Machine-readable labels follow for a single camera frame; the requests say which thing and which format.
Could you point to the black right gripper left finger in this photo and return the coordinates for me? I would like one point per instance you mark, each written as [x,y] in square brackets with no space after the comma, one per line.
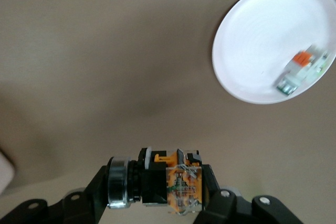
[78,208]

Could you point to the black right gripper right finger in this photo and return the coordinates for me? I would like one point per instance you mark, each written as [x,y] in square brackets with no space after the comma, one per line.
[231,211]

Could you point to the orange push-button switch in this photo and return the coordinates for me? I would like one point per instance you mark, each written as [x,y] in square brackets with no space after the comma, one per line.
[152,182]

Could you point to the white lidded storage box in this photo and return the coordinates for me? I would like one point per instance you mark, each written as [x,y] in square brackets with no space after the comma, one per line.
[5,174]

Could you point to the brown table cover mat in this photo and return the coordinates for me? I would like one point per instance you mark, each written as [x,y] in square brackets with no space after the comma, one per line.
[105,51]

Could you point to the pale pink round plate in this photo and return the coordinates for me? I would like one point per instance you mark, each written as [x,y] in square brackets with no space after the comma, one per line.
[262,37]

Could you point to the grey switch with orange block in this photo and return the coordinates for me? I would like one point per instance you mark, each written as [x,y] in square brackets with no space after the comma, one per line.
[296,72]

